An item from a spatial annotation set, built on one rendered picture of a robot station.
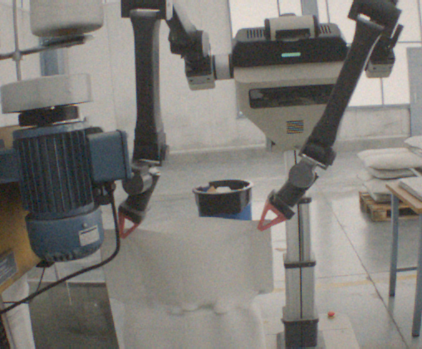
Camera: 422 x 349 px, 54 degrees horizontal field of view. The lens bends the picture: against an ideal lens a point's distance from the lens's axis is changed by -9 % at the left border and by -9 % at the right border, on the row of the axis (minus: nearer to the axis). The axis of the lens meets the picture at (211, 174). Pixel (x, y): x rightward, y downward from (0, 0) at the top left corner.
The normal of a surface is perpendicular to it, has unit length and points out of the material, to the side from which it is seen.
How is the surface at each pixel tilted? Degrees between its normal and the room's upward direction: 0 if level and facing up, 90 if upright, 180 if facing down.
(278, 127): 130
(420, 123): 90
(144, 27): 109
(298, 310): 90
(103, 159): 90
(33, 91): 90
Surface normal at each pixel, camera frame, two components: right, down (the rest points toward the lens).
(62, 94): 0.62, 0.10
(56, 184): 0.27, 0.14
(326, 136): -0.49, 0.39
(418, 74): -0.11, 0.18
